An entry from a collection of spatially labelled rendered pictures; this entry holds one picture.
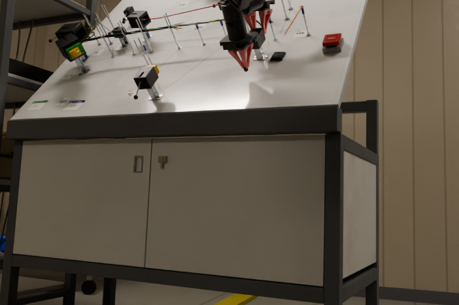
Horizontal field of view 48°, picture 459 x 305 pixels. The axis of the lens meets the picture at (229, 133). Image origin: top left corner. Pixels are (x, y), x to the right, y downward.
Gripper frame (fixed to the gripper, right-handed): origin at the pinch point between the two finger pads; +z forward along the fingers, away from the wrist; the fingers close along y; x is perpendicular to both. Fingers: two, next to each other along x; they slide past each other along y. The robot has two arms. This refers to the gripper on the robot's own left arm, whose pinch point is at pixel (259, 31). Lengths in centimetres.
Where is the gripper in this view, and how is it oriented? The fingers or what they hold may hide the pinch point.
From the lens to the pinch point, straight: 165.9
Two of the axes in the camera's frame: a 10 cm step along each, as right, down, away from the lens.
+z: 1.3, 9.5, 2.8
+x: -4.6, 3.0, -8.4
